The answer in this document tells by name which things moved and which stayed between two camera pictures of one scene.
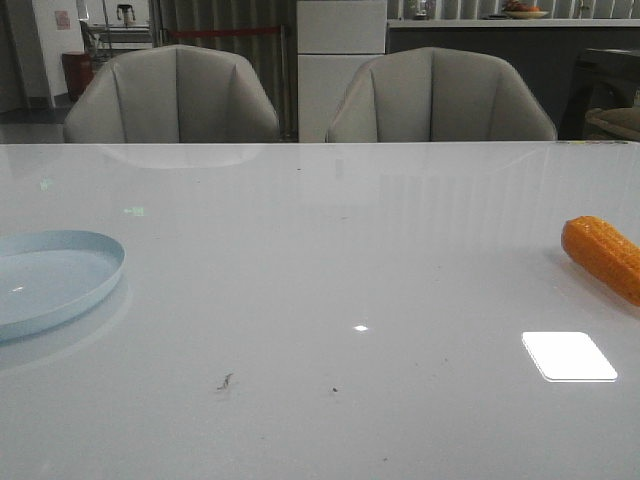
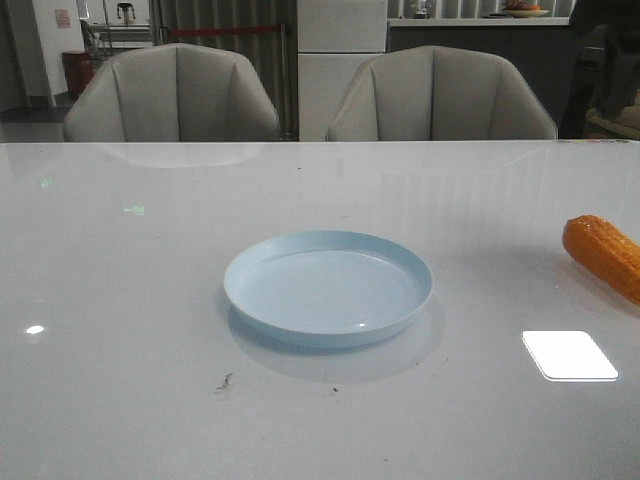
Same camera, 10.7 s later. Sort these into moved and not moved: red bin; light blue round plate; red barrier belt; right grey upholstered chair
Moved: light blue round plate
Not moved: red barrier belt; right grey upholstered chair; red bin
